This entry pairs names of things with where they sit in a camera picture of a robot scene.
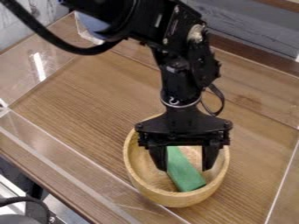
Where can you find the clear acrylic corner bracket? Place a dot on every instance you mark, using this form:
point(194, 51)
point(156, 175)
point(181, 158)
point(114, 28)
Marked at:
point(84, 30)

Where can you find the clear acrylic tray wall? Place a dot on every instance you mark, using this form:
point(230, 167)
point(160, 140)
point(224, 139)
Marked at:
point(100, 196)

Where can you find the green rectangular block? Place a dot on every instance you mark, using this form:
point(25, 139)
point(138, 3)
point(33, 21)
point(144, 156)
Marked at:
point(184, 174)

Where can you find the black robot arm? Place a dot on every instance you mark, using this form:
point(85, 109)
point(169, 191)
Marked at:
point(172, 28)

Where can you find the brown wooden bowl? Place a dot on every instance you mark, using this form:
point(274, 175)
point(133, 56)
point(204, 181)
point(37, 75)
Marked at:
point(154, 182)

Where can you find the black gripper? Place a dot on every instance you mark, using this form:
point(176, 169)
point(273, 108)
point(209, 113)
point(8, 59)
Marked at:
point(184, 126)

